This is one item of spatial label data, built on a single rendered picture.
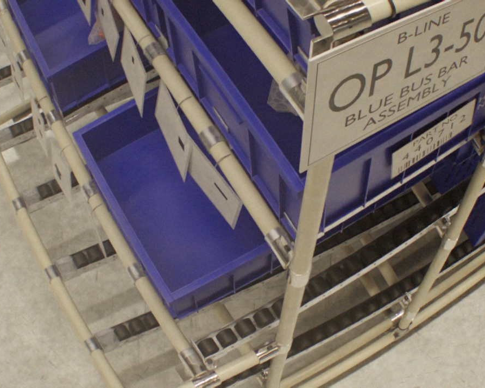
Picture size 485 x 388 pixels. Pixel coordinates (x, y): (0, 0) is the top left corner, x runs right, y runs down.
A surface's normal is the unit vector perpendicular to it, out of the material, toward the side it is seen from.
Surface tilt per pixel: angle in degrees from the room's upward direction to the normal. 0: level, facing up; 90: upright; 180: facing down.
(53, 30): 3
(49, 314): 0
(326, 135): 90
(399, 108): 90
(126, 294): 0
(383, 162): 90
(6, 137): 11
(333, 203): 90
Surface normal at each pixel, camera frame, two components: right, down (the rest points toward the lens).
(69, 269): 0.17, -0.53
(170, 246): -0.04, -0.44
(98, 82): 0.50, 0.77
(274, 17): -0.86, 0.50
